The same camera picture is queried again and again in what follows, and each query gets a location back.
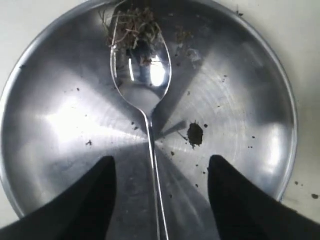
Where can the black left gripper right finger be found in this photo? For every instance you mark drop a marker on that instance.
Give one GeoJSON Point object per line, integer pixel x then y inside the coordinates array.
{"type": "Point", "coordinates": [244, 212]}

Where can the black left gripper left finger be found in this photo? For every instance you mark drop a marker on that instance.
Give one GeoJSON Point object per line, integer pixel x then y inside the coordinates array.
{"type": "Point", "coordinates": [81, 212]}

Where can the steel spoon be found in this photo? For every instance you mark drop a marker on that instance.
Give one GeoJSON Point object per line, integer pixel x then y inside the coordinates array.
{"type": "Point", "coordinates": [141, 69]}

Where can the round steel plate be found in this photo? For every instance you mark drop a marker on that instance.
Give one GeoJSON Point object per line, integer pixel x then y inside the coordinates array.
{"type": "Point", "coordinates": [229, 95]}

